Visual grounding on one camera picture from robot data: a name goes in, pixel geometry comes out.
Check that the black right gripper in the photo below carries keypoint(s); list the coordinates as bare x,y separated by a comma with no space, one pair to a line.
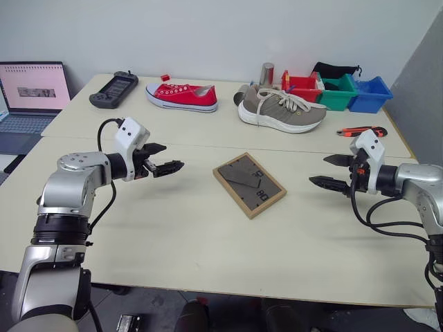
358,173

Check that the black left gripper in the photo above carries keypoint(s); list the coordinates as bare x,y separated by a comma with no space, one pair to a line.
142,167

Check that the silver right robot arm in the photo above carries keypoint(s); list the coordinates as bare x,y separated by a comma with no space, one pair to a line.
415,183

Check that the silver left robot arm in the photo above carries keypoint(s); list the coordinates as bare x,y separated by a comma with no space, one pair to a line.
62,186

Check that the laptop computer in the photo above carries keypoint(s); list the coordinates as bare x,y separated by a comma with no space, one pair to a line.
34,90

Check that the orange black utility knife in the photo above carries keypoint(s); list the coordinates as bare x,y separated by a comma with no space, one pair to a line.
363,131

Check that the red canvas sneaker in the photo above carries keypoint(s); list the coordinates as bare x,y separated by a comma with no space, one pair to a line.
173,95

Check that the green plastic bin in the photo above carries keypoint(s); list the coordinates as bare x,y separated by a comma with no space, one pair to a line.
337,95

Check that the small red block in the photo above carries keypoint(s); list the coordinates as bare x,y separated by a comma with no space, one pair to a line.
165,77

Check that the blue plastic bin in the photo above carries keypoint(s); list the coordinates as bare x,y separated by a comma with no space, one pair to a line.
370,98

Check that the black handheld game console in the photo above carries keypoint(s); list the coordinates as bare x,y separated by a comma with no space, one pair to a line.
116,88

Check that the beige laced sneaker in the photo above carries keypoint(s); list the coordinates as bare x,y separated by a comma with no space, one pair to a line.
277,110

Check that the red plastic bin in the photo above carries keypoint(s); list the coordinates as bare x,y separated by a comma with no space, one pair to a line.
302,88

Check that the grey tape roll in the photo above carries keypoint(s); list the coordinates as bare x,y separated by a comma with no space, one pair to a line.
241,94

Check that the silver metal cylinder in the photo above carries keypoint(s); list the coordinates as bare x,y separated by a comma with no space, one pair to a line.
267,74

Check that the dark rounded shape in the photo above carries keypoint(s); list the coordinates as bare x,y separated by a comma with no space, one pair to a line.
192,316

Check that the black box under table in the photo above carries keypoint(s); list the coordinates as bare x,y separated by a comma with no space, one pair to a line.
131,323

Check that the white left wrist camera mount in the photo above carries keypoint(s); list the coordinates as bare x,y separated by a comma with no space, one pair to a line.
128,136

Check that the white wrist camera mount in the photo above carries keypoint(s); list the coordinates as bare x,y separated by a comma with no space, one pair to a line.
128,136
373,148

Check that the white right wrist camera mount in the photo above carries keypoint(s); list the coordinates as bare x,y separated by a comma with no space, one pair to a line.
373,148

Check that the wooden framed slate board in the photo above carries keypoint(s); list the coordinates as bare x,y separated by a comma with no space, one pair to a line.
249,185

